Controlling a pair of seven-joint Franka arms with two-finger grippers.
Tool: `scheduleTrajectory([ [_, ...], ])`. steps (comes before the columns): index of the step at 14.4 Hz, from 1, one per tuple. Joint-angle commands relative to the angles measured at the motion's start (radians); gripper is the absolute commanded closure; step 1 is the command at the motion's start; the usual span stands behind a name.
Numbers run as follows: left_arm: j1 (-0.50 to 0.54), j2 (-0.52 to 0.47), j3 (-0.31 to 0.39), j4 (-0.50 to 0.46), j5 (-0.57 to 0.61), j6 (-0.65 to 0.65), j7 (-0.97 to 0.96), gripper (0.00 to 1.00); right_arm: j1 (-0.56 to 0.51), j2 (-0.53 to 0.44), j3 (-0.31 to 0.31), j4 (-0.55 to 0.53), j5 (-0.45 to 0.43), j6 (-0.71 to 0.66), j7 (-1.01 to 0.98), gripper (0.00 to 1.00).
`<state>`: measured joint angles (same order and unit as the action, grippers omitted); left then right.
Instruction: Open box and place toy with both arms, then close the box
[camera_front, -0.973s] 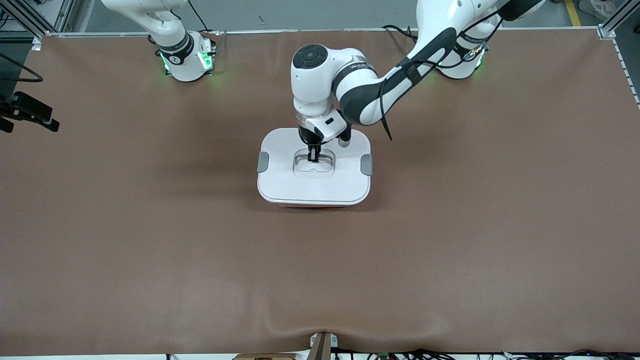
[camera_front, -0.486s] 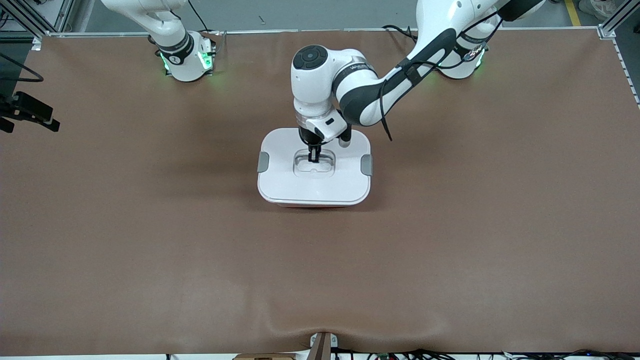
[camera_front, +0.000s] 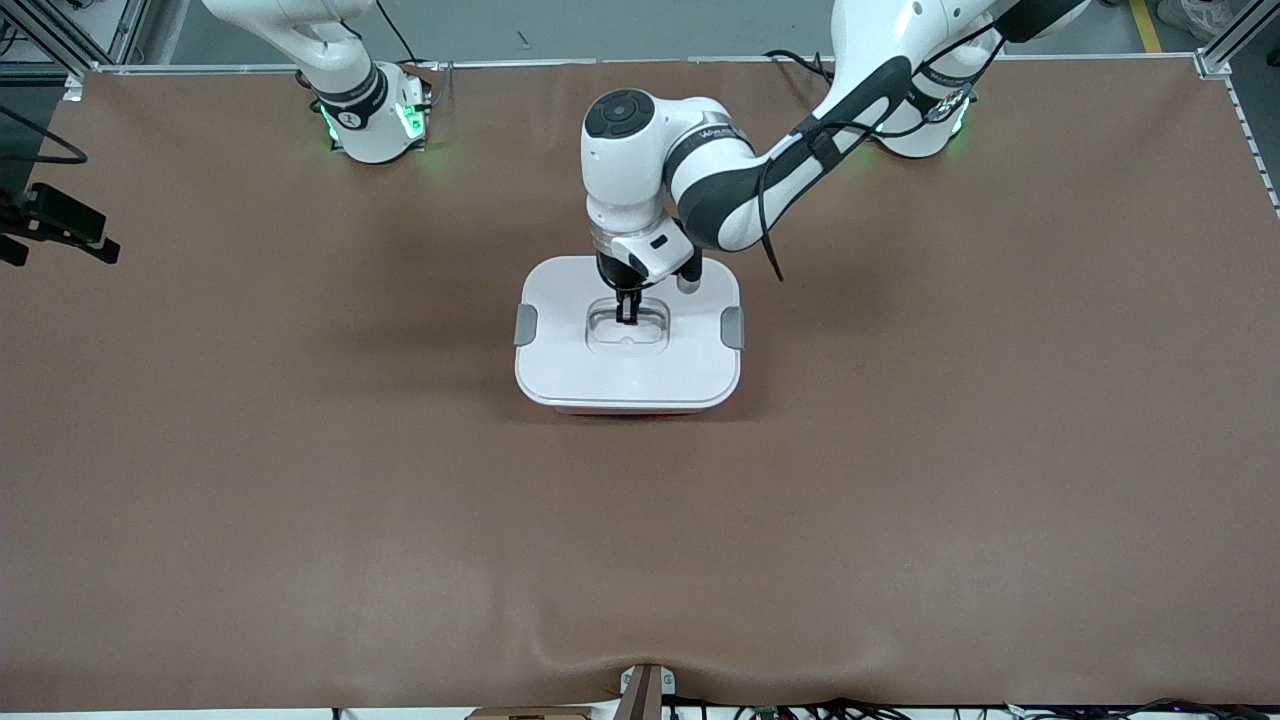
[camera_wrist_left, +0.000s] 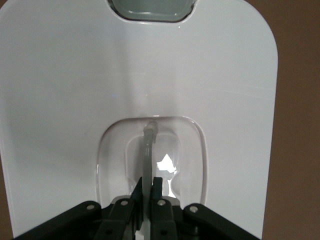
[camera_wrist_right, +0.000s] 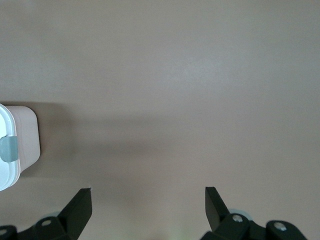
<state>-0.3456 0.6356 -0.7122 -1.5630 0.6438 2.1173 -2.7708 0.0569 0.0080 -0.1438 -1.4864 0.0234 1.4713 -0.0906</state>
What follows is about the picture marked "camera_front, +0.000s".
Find white box lid grey clips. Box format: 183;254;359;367
513;255;746;410

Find black right base cable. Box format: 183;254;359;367
374;0;433;69

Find black left base cable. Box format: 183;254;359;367
764;49;833;83

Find aluminium frame profile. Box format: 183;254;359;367
0;0;153;77

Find black base cable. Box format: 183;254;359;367
374;0;433;69
764;49;833;83

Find brown table mat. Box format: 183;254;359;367
0;58;1280;713

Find aluminium corner profile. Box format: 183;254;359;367
1194;0;1280;79

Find pink plastic box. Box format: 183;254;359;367
548;400;717;417

